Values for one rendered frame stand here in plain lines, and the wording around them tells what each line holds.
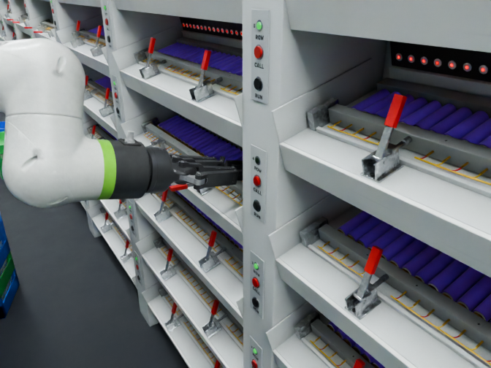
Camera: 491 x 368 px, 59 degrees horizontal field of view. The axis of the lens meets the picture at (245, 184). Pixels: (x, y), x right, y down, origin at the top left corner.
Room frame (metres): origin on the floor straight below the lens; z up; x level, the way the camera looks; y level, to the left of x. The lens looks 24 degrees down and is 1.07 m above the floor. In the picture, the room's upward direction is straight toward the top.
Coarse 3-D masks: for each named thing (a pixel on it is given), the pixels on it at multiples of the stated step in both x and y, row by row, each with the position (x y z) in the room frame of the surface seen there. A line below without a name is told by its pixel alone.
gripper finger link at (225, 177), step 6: (198, 174) 0.64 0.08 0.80; (204, 174) 0.64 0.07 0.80; (210, 174) 0.65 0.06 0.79; (216, 174) 0.66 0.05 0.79; (222, 174) 0.67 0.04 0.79; (228, 174) 0.68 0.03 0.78; (234, 174) 0.69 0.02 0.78; (210, 180) 0.65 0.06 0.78; (216, 180) 0.66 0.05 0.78; (222, 180) 0.67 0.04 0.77; (228, 180) 0.68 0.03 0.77; (198, 186) 0.63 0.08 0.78; (204, 186) 0.64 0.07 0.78; (210, 186) 0.65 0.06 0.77
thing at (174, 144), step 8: (152, 128) 1.14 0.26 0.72; (160, 136) 1.07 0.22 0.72; (168, 136) 1.06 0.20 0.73; (168, 144) 1.04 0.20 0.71; (176, 144) 1.00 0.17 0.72; (168, 152) 1.00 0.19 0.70; (176, 152) 0.99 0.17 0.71; (184, 152) 0.95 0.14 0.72; (192, 152) 0.94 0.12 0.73; (240, 184) 0.76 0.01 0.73; (240, 192) 0.75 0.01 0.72
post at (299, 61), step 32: (256, 0) 0.62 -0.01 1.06; (288, 32) 0.58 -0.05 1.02; (288, 64) 0.58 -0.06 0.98; (320, 64) 0.61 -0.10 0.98; (352, 64) 0.64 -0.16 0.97; (288, 96) 0.58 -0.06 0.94; (256, 128) 0.62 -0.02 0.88; (288, 192) 0.58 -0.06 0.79; (320, 192) 0.62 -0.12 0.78; (256, 224) 0.61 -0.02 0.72; (288, 288) 0.59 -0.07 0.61; (256, 320) 0.61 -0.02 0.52
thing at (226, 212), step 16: (160, 112) 1.21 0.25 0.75; (176, 112) 1.24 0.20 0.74; (128, 128) 1.16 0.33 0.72; (144, 128) 1.17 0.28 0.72; (144, 144) 1.10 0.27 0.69; (192, 192) 0.82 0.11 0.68; (208, 192) 0.80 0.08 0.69; (224, 192) 0.79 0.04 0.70; (208, 208) 0.76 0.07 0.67; (224, 208) 0.73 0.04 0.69; (240, 208) 0.65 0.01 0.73; (224, 224) 0.72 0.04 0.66; (240, 224) 0.65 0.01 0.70; (240, 240) 0.67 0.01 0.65
